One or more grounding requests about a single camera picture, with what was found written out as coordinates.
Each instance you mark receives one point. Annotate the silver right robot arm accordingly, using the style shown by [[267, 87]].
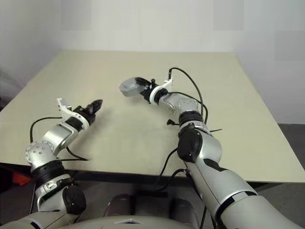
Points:
[[207, 152]]

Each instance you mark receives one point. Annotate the dark rounded shape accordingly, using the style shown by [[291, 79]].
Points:
[[184, 210], [120, 205]]

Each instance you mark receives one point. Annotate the grey robot torso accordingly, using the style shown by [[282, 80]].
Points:
[[95, 223]]

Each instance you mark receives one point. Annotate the red object under table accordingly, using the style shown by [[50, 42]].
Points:
[[21, 179]]

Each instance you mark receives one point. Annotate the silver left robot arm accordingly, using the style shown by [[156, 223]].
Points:
[[54, 136]]

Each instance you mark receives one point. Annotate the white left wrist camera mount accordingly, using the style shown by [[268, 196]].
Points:
[[62, 105]]

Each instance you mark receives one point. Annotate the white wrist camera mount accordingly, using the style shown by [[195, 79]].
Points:
[[158, 91], [62, 105]]

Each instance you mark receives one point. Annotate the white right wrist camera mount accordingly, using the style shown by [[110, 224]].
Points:
[[158, 91]]

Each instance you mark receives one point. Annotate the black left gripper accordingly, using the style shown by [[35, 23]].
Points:
[[84, 115]]

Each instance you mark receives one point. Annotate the black table frame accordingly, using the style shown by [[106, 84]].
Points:
[[119, 177]]

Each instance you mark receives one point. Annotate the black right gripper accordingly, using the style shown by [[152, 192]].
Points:
[[150, 89]]

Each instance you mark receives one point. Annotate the black zip tie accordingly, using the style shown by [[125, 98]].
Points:
[[215, 130]]

